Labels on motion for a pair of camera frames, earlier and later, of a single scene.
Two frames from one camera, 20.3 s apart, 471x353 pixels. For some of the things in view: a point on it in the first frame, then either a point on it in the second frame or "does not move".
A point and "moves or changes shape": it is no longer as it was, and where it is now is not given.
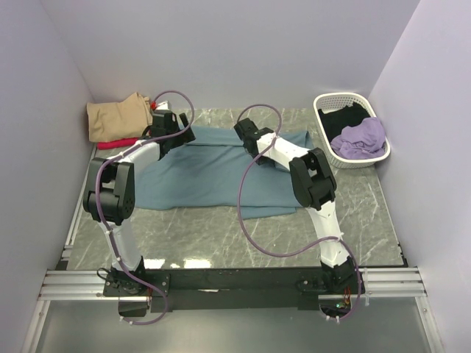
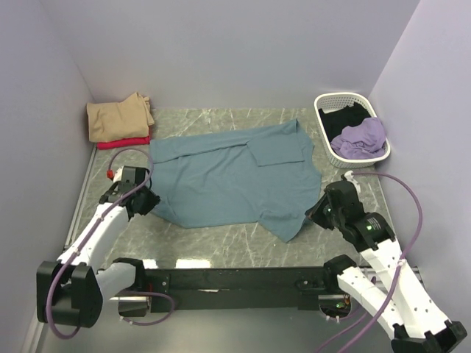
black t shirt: x=333 y=122 does not move
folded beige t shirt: x=124 y=119 does not move
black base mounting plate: x=187 y=289 does not move
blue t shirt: x=213 y=171 moves or changes shape
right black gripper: x=260 y=160 → x=312 y=212
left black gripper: x=184 y=137 → x=154 y=199
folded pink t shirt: x=118 y=143 does not move
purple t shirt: x=366 y=140 does not move
